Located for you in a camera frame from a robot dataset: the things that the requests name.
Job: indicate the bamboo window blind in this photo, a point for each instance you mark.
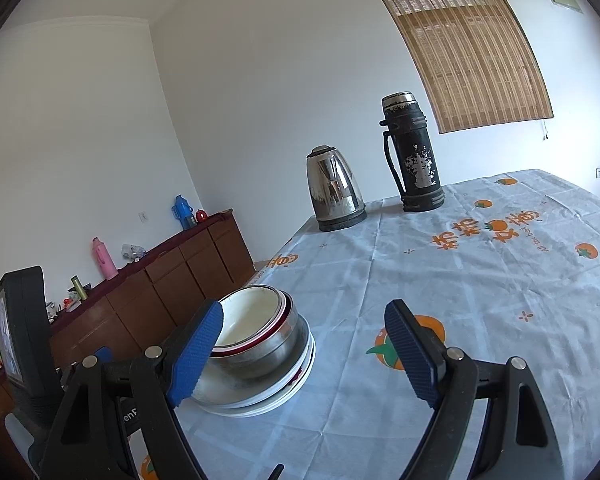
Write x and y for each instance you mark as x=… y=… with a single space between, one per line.
x=465 y=45

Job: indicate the pink thermos bottle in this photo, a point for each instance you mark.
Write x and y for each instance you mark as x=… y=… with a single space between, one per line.
x=104 y=260

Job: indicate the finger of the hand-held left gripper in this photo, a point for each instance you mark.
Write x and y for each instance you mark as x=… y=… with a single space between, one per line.
x=104 y=354

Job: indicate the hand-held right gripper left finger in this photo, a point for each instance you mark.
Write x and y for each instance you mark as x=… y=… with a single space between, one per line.
x=197 y=350

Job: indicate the brown wooden sideboard cabinet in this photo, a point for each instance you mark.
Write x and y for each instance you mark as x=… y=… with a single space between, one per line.
x=180 y=280

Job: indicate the blue patterned white plate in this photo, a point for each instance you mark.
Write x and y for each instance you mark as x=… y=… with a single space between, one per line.
x=260 y=412

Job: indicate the white tablecloth with orange print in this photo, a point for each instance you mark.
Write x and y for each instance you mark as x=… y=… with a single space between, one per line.
x=480 y=280

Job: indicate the black worn thermos flask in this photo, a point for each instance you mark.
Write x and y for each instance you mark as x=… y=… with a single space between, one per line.
x=415 y=160

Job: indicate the white enamel bowl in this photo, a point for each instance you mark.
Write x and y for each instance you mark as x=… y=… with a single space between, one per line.
x=250 y=315

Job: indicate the small red container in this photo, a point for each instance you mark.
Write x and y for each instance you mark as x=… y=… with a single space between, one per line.
x=201 y=216

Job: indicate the blue thermos jug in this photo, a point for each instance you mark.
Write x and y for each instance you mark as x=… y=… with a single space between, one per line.
x=182 y=212

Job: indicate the stainless steel bowl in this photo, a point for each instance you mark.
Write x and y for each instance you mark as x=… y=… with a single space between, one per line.
x=265 y=365

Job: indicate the green cylindrical can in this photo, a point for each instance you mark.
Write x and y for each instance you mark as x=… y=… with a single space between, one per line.
x=78 y=287

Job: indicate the clear plastic bag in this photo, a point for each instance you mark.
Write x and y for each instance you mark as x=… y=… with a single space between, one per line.
x=132 y=253

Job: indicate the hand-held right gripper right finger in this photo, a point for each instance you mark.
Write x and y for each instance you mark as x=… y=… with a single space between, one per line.
x=410 y=355

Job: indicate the stainless steel electric kettle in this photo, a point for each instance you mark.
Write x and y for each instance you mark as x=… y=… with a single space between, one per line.
x=335 y=190

